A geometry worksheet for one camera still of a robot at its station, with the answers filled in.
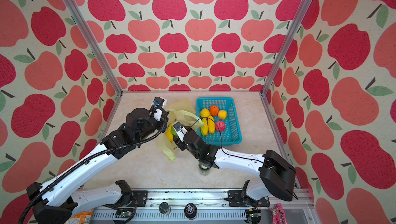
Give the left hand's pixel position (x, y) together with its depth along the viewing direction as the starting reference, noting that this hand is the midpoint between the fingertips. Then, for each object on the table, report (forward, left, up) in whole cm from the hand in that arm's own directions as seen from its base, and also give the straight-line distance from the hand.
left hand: (170, 112), depth 69 cm
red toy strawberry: (+9, -27, -26) cm, 39 cm away
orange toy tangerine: (+21, -24, -25) cm, 41 cm away
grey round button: (-34, +2, -22) cm, 40 cm away
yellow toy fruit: (+20, -17, -26) cm, 37 cm away
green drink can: (-19, -15, -24) cm, 34 cm away
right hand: (-1, -4, -13) cm, 13 cm away
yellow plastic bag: (+5, -5, -5) cm, 8 cm away
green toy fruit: (-8, -1, -4) cm, 9 cm away
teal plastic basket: (+6, -34, -32) cm, 48 cm away
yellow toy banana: (+10, -21, -26) cm, 35 cm away
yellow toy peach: (+18, -29, -27) cm, 43 cm away
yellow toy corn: (+8, -17, -28) cm, 33 cm away
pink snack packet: (-36, -49, -31) cm, 68 cm away
